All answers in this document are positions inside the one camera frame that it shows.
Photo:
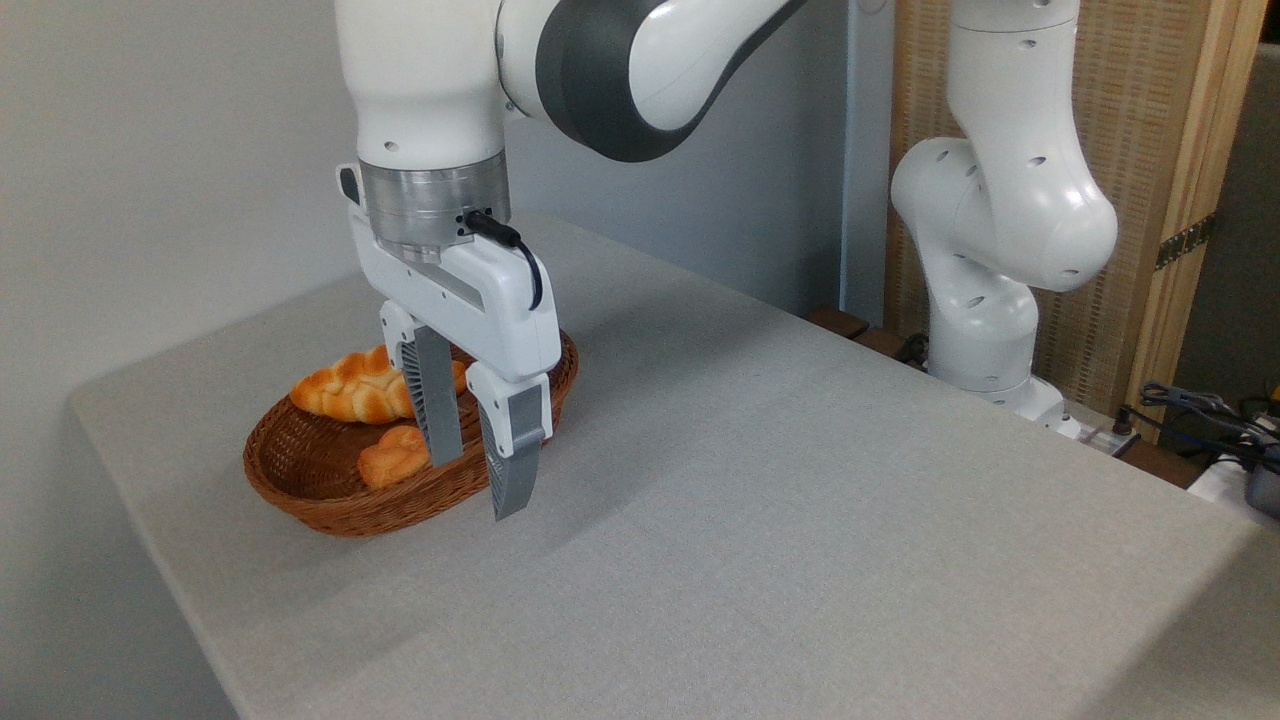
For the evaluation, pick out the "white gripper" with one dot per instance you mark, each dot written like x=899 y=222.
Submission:
x=480 y=310

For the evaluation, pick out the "small croissant bread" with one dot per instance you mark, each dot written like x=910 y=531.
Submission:
x=392 y=458

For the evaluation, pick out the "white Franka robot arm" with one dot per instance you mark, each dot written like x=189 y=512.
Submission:
x=1000 y=200

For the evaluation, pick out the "long braided bread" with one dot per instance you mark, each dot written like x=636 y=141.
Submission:
x=350 y=392

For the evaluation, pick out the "brown wicker basket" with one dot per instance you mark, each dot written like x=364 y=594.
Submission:
x=300 y=470

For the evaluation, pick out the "blue grey partition panel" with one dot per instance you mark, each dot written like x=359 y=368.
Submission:
x=760 y=200

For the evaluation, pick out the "dark wooden block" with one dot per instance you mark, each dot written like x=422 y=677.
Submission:
x=882 y=343
x=838 y=322

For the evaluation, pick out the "metal screen hinge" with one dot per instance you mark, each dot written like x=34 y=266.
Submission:
x=1185 y=241

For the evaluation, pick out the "wooden woven folding screen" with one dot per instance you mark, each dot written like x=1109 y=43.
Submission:
x=1140 y=110

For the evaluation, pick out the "grey device box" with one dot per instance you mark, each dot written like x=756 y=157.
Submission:
x=1265 y=492

